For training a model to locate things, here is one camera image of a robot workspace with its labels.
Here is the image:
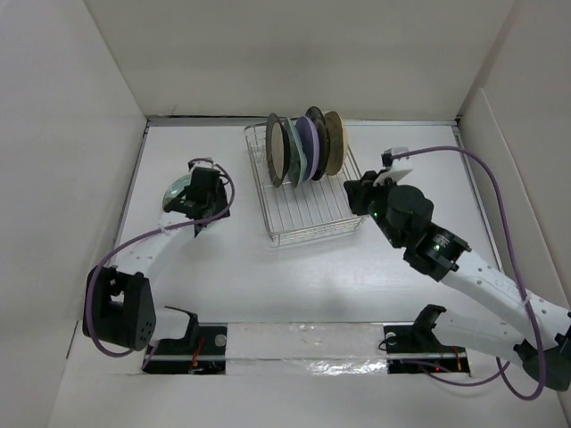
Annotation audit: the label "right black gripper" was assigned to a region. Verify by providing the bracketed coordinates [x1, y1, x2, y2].
[344, 169, 404, 249]

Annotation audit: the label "light green rectangular dish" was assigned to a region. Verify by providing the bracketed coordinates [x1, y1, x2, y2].
[285, 118, 307, 188]

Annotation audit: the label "purple plastic plate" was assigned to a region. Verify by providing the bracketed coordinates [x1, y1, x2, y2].
[295, 116, 320, 181]

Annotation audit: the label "dark striped rim plate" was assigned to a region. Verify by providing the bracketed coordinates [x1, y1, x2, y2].
[305, 106, 330, 181]

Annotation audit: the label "brown rim cream bowl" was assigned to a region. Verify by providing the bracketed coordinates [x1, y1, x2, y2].
[265, 113, 291, 188]

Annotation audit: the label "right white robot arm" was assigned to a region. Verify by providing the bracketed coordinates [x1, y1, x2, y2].
[343, 171, 570, 391]

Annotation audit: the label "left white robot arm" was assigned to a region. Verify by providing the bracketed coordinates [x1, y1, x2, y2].
[83, 158, 236, 358]

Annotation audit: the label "clear glass plate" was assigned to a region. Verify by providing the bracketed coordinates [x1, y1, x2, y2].
[161, 174, 191, 211]

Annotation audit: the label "beige wooden plate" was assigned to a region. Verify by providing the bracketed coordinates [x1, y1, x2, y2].
[325, 111, 348, 176]

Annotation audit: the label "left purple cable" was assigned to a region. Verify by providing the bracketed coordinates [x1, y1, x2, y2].
[84, 156, 237, 371]

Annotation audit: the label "wire dish rack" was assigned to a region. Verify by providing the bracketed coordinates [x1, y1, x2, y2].
[244, 123, 365, 247]

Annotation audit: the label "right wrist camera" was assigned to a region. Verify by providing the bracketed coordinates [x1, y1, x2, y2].
[373, 147, 413, 186]

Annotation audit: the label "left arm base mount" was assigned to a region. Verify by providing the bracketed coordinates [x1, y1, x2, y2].
[142, 324, 228, 375]

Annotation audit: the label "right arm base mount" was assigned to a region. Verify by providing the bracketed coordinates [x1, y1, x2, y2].
[378, 324, 470, 375]

